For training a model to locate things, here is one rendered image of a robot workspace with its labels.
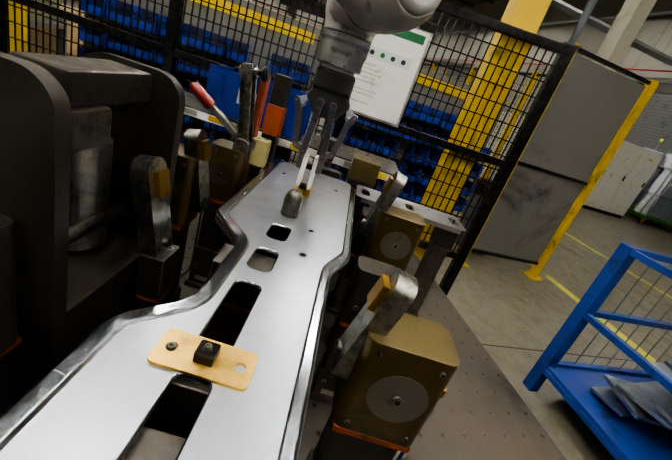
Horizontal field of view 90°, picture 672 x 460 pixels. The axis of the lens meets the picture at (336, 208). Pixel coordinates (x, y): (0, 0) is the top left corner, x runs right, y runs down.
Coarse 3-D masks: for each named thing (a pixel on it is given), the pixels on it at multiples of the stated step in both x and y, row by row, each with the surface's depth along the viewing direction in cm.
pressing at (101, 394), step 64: (256, 192) 65; (320, 192) 76; (320, 256) 50; (128, 320) 29; (192, 320) 32; (256, 320) 34; (320, 320) 38; (64, 384) 23; (128, 384) 25; (256, 384) 28; (0, 448) 19; (64, 448) 20; (128, 448) 21; (192, 448) 22; (256, 448) 23
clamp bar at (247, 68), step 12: (240, 72) 64; (252, 72) 63; (264, 72) 63; (240, 84) 64; (252, 84) 66; (240, 96) 64; (252, 96) 67; (240, 108) 65; (252, 108) 68; (240, 120) 66; (252, 120) 69; (240, 132) 67; (252, 132) 70; (252, 144) 71
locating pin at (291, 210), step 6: (288, 192) 58; (294, 192) 58; (300, 192) 59; (288, 198) 58; (294, 198) 58; (300, 198) 58; (288, 204) 58; (294, 204) 58; (300, 204) 59; (282, 210) 59; (288, 210) 58; (294, 210) 59; (288, 216) 59; (294, 216) 59
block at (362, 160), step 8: (352, 160) 95; (360, 160) 92; (368, 160) 94; (376, 160) 98; (352, 168) 93; (360, 168) 93; (368, 168) 93; (376, 168) 93; (352, 176) 94; (360, 176) 94; (368, 176) 94; (376, 176) 94; (352, 184) 95; (360, 184) 95; (368, 184) 95; (368, 192) 96; (360, 200) 97; (360, 208) 98; (352, 232) 100
